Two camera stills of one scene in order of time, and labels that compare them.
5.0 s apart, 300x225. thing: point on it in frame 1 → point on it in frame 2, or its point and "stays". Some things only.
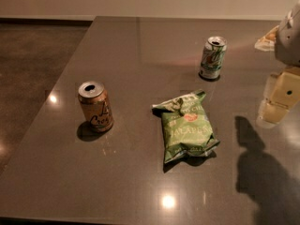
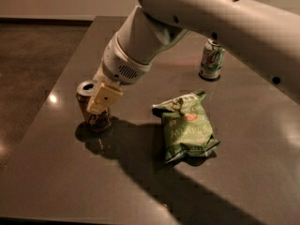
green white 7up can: (213, 57) stays
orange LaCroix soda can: (97, 105) stays
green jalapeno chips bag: (187, 127) stays
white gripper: (289, 41) → (120, 67)
